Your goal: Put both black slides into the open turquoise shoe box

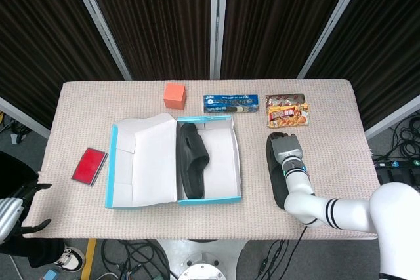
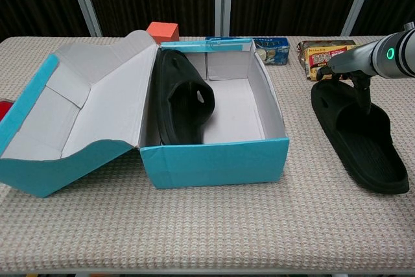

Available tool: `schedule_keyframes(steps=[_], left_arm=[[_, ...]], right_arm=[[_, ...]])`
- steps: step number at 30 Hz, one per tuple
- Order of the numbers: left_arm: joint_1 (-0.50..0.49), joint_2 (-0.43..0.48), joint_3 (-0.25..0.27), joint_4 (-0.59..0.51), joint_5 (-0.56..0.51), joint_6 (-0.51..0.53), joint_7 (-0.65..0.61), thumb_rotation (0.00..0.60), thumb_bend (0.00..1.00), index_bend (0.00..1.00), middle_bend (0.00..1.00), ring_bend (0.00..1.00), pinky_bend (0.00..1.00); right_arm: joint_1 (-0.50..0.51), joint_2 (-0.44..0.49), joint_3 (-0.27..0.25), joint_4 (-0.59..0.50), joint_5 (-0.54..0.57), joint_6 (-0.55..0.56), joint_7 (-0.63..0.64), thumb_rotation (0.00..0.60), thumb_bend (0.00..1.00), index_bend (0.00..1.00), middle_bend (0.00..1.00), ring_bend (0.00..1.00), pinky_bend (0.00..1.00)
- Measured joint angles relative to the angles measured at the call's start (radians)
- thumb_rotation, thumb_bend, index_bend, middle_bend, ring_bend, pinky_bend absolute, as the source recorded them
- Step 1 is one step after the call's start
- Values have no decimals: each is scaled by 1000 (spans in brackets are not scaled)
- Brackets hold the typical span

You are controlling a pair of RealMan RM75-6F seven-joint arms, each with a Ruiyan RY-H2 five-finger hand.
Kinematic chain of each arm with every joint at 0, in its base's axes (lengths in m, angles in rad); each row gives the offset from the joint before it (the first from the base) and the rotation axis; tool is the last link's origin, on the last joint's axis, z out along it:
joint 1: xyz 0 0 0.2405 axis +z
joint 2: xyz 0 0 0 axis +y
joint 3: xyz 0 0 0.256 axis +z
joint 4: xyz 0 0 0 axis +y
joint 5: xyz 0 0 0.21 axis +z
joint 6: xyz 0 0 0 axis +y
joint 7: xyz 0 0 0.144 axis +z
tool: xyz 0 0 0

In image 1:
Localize yellow curry box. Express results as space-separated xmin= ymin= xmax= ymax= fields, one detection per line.
xmin=267 ymin=103 xmax=311 ymax=129

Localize blue snack packet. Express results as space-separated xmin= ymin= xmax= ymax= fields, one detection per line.
xmin=202 ymin=94 xmax=259 ymax=114

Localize person black trousers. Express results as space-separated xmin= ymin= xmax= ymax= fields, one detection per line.
xmin=0 ymin=151 xmax=66 ymax=270

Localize light blue shoe box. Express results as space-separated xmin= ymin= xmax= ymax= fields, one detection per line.
xmin=104 ymin=111 xmax=243 ymax=209

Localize white black sneaker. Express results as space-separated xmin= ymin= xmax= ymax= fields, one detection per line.
xmin=53 ymin=245 xmax=86 ymax=273

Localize aluminium partition base rail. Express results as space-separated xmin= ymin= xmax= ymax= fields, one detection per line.
xmin=0 ymin=96 xmax=52 ymax=140
xmin=364 ymin=94 xmax=420 ymax=140

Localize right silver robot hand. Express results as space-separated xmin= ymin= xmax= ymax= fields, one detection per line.
xmin=268 ymin=132 xmax=303 ymax=163

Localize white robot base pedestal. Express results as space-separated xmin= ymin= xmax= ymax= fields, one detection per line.
xmin=157 ymin=239 xmax=250 ymax=280

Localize red flat case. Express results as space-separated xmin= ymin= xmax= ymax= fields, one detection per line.
xmin=71 ymin=147 xmax=109 ymax=186

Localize brown foil packet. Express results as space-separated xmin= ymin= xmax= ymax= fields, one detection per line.
xmin=264 ymin=92 xmax=308 ymax=108

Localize floor cable clutter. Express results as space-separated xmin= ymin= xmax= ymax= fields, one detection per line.
xmin=0 ymin=109 xmax=32 ymax=145

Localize beige woven tablecloth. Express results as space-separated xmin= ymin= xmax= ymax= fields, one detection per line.
xmin=21 ymin=79 xmax=383 ymax=241

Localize black floor cable bundle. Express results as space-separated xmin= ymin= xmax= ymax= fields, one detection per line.
xmin=100 ymin=239 xmax=171 ymax=280

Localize black slipper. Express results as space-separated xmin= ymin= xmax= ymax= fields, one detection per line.
xmin=176 ymin=122 xmax=211 ymax=199
xmin=264 ymin=131 xmax=296 ymax=210

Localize orange cube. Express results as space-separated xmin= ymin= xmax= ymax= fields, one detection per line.
xmin=163 ymin=83 xmax=187 ymax=110

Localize black tangled cable bundle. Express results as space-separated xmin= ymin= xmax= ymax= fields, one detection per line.
xmin=387 ymin=117 xmax=420 ymax=163

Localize aluminium partition post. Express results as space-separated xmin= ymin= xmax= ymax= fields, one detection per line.
xmin=209 ymin=0 xmax=230 ymax=80
xmin=64 ymin=0 xmax=133 ymax=81
xmin=297 ymin=0 xmax=377 ymax=80

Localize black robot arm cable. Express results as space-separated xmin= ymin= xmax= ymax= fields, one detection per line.
xmin=257 ymin=226 xmax=308 ymax=276

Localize dark brown curtain panel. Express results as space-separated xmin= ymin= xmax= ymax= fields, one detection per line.
xmin=220 ymin=0 xmax=358 ymax=80
xmin=306 ymin=0 xmax=420 ymax=130
xmin=0 ymin=0 xmax=124 ymax=130
xmin=80 ymin=0 xmax=214 ymax=81

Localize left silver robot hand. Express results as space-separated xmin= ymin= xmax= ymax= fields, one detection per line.
xmin=0 ymin=182 xmax=53 ymax=245

